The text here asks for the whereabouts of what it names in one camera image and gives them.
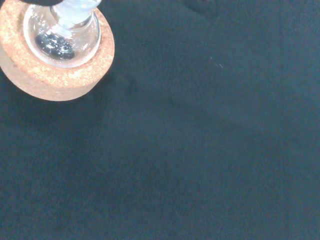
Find clear round-bottom flask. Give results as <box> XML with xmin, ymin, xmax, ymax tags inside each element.
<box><xmin>22</xmin><ymin>0</ymin><xmax>102</xmax><ymax>69</ymax></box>

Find cork ring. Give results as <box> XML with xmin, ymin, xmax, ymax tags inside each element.
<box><xmin>0</xmin><ymin>0</ymin><xmax>116</xmax><ymax>102</ymax></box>

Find black cloth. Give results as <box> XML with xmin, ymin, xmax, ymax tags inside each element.
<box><xmin>0</xmin><ymin>0</ymin><xmax>320</xmax><ymax>240</ymax></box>

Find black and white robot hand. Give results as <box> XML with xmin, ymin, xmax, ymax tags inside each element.
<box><xmin>19</xmin><ymin>0</ymin><xmax>63</xmax><ymax>7</ymax></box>

